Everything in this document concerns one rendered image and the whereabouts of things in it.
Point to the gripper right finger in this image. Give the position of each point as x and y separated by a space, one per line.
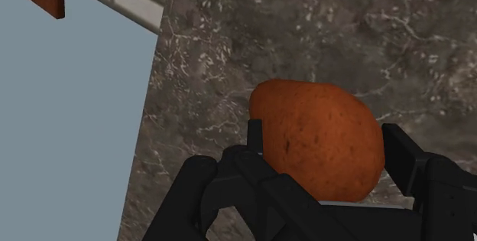
439 184

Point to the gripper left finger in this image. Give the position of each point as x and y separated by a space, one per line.
231 180

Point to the brown potato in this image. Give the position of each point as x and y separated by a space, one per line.
320 139

